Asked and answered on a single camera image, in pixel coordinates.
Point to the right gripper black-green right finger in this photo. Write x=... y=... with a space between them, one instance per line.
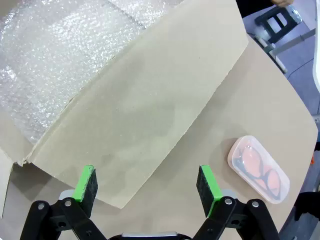
x=210 y=190

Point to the right gripper black-green left finger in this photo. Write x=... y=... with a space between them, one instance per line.
x=82 y=185

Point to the glasses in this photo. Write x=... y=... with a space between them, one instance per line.
x=250 y=160

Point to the clear pink glasses case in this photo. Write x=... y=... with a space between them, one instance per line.
x=252 y=143

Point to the person's left hand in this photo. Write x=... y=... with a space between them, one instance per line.
x=282 y=2

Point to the large open cardboard box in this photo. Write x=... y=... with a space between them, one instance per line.
x=150 y=100

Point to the clear bubble wrap sheet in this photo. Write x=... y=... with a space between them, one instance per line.
x=50 y=62

